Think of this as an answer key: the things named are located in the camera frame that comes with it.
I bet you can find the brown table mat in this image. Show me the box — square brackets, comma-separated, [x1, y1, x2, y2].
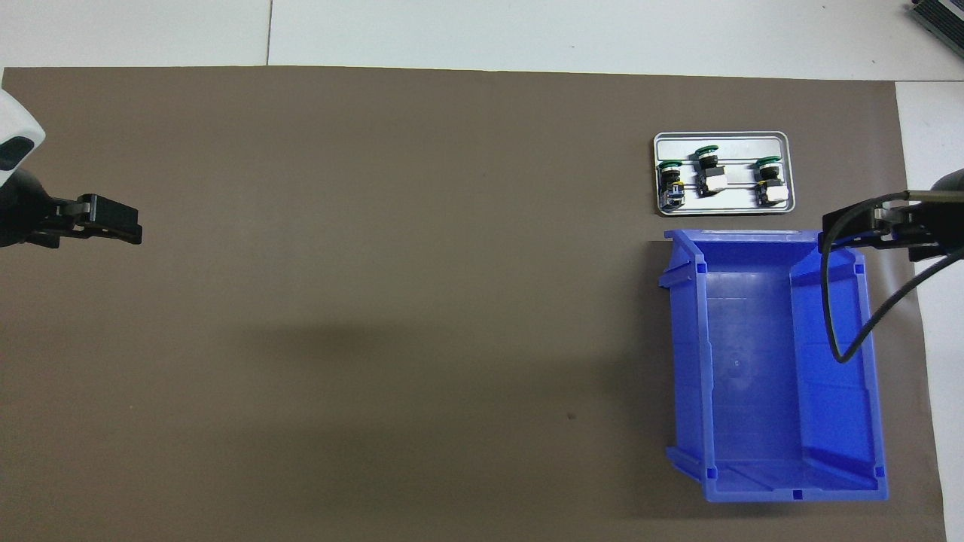
[0, 66, 948, 542]

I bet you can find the blue plastic storage bin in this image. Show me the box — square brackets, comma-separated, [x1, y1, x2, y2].
[658, 228, 889, 504]

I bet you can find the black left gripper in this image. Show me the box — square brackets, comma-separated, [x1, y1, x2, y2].
[0, 167, 144, 249]

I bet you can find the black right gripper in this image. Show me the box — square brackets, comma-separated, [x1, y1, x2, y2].
[821, 167, 964, 264]

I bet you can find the grey metal tray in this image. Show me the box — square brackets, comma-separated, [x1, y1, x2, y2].
[653, 132, 797, 217]

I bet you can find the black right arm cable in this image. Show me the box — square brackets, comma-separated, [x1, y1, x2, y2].
[821, 190, 964, 364]

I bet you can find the grey ribbed device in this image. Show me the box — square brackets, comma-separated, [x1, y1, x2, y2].
[908, 0, 964, 47]

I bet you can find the green push button switch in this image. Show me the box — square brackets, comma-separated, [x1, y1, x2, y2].
[755, 156, 792, 208]
[657, 160, 685, 210]
[694, 145, 729, 198]

